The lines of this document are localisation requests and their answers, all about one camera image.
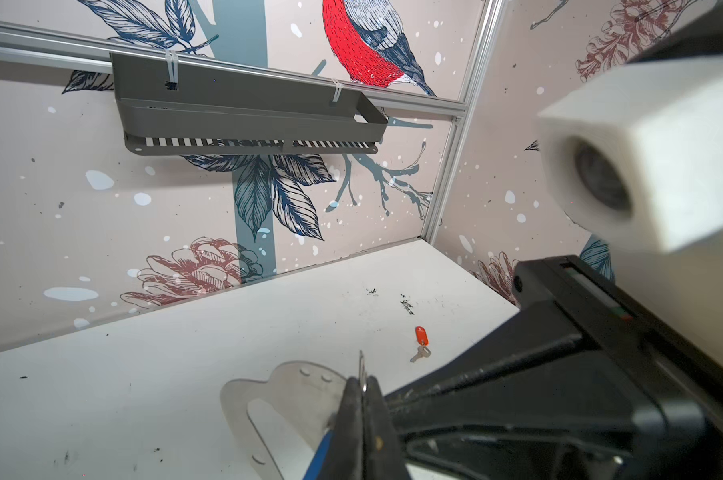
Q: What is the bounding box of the split keyring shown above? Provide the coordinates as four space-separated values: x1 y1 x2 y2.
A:
359 351 367 393

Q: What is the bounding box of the blue capped key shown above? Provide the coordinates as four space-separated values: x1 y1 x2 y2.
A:
303 430 333 480

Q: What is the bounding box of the black slotted wall basket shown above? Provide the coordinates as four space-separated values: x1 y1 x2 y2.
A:
112 54 389 156

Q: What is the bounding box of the red capped key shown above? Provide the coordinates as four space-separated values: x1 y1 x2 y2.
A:
411 326 431 363

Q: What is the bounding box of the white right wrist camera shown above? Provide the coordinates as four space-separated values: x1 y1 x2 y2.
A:
537 55 723 368

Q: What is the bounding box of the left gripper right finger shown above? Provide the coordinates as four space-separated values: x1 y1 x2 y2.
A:
363 376 411 480

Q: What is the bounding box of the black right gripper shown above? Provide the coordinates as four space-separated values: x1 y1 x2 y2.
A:
387 256 723 479

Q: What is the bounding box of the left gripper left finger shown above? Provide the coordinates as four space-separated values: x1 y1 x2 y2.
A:
317 377 365 480

